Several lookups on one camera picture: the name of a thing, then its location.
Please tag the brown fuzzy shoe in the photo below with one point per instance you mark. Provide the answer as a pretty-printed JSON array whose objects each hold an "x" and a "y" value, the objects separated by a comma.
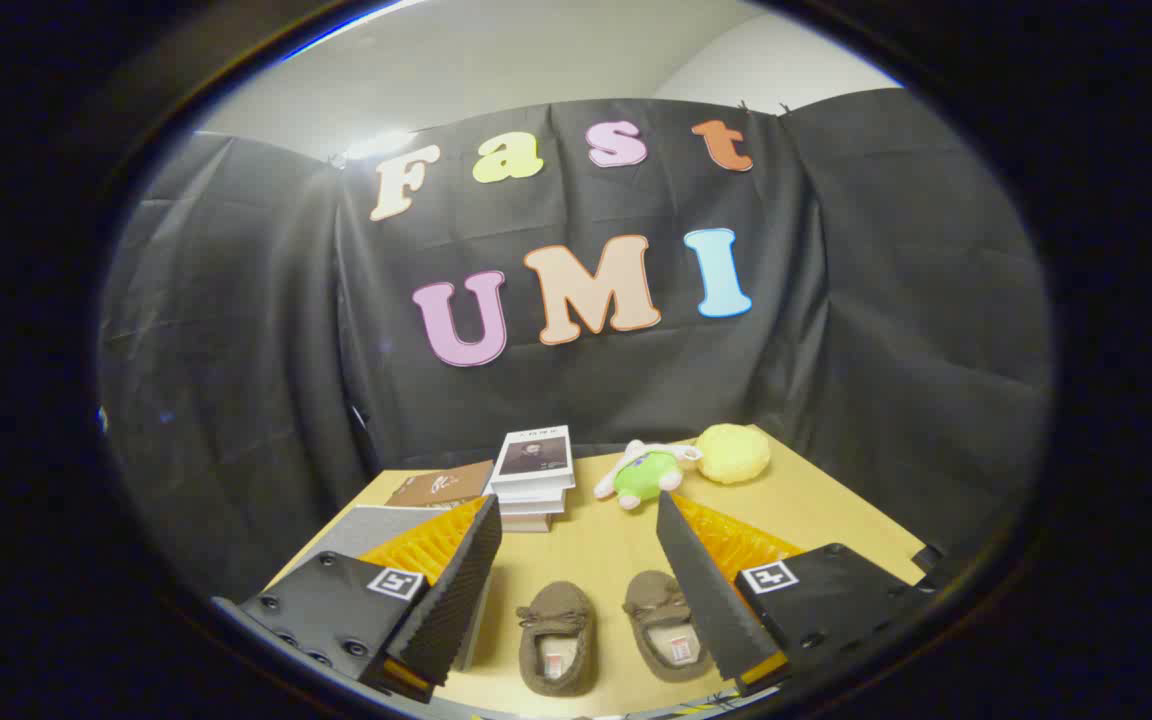
[
  {"x": 556, "y": 610},
  {"x": 658, "y": 600}
]

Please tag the dark flat object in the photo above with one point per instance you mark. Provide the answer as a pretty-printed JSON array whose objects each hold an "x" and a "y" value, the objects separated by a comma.
[{"x": 928, "y": 560}]

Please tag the yellow plush toy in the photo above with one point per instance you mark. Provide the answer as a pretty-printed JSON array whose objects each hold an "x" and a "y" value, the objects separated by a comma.
[{"x": 733, "y": 453}]

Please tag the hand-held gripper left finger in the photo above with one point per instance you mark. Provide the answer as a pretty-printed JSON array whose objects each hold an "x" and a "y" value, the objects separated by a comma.
[{"x": 451, "y": 600}]

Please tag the grey fabric storage box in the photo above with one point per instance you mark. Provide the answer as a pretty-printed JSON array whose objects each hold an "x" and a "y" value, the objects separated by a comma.
[{"x": 376, "y": 525}]

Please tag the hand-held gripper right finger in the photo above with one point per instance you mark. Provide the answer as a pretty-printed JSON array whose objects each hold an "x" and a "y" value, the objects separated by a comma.
[{"x": 706, "y": 590}]

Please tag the black backdrop cloth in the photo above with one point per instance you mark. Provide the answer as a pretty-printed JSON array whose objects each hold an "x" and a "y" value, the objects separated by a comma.
[{"x": 236, "y": 350}]

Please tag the green plush toy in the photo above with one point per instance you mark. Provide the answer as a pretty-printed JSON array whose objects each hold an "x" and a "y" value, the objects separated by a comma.
[{"x": 641, "y": 478}]

